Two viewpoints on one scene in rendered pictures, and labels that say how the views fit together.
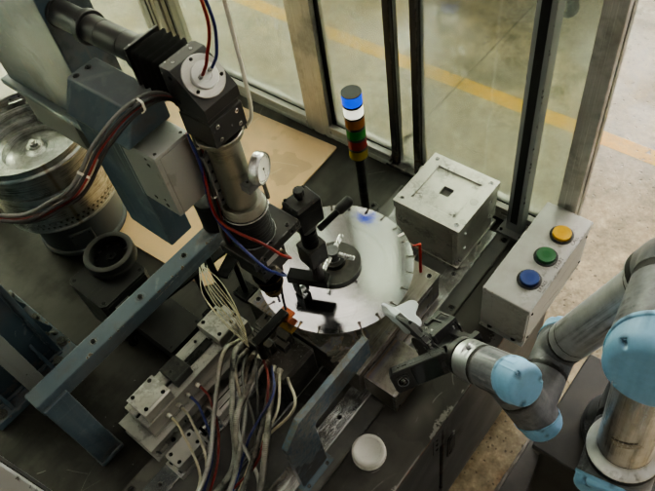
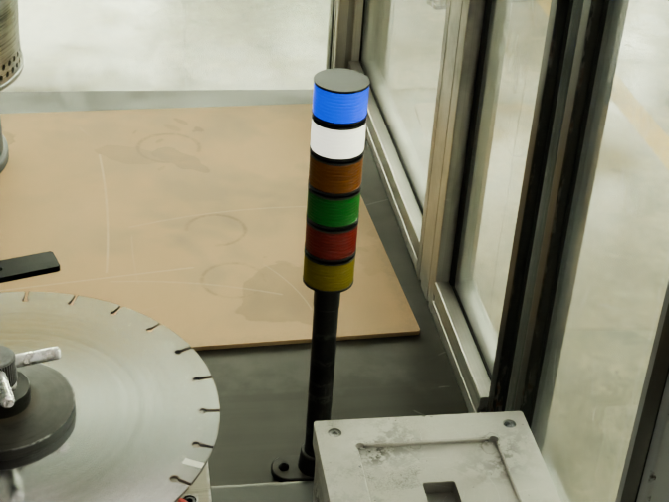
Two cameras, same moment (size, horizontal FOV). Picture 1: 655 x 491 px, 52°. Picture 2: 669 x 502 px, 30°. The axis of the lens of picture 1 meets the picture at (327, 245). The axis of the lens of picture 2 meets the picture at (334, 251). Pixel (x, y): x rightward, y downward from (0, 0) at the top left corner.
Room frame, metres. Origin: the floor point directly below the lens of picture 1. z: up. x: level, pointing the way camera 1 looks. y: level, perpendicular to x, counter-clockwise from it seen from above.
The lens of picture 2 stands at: (0.33, -0.59, 1.56)
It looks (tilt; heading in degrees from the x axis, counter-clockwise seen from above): 32 degrees down; 31
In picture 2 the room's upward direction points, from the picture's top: 4 degrees clockwise
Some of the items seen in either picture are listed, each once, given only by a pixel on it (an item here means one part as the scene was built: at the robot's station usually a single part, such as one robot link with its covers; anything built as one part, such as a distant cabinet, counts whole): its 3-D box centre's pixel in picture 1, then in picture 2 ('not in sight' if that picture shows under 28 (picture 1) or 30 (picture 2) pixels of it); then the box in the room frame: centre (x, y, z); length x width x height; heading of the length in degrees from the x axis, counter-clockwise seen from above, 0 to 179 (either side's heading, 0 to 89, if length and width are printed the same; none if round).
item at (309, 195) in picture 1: (306, 227); not in sight; (0.76, 0.03, 1.17); 0.06 x 0.05 x 0.20; 123
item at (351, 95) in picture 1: (351, 96); (340, 97); (1.11, -0.12, 1.14); 0.05 x 0.04 x 0.03; 42
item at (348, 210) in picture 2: (356, 130); (334, 200); (1.11, -0.12, 1.05); 0.05 x 0.04 x 0.03; 42
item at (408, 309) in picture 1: (404, 310); not in sight; (0.68, -0.12, 0.96); 0.09 x 0.06 x 0.03; 31
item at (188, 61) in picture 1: (156, 106); not in sight; (0.82, 0.21, 1.45); 0.35 x 0.07 x 0.28; 42
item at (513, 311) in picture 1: (535, 273); not in sight; (0.78, -0.44, 0.82); 0.28 x 0.11 x 0.15; 132
